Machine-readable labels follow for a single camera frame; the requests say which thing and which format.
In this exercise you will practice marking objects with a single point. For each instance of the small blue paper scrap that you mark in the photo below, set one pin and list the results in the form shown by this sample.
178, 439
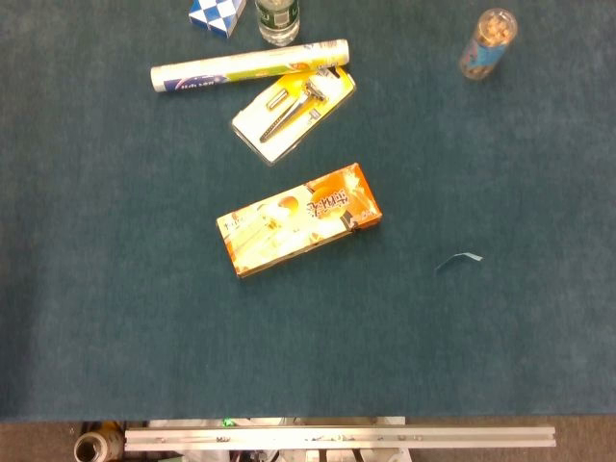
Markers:
457, 260

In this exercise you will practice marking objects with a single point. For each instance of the blue white snake cube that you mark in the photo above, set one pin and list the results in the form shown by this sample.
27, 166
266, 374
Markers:
216, 14

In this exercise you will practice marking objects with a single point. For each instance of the orange snack box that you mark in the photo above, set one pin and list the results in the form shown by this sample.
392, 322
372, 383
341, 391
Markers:
289, 226

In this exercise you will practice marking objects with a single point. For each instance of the aluminium profile rail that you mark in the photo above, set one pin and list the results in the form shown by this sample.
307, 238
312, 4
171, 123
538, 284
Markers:
337, 438

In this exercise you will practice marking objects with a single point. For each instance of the clear plastic snack canister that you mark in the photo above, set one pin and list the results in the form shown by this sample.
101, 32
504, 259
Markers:
486, 45

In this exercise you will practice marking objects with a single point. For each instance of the white yellow tube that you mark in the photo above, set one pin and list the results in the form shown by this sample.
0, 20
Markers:
240, 67

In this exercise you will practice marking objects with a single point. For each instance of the blue felt table cloth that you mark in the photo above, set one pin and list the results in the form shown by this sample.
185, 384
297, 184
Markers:
120, 313

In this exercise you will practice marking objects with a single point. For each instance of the green capped plastic bottle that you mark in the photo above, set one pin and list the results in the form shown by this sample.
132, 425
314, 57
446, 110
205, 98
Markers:
278, 24

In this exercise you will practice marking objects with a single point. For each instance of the razor in yellow blister pack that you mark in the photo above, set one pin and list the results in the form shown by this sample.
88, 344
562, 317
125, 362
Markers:
289, 120

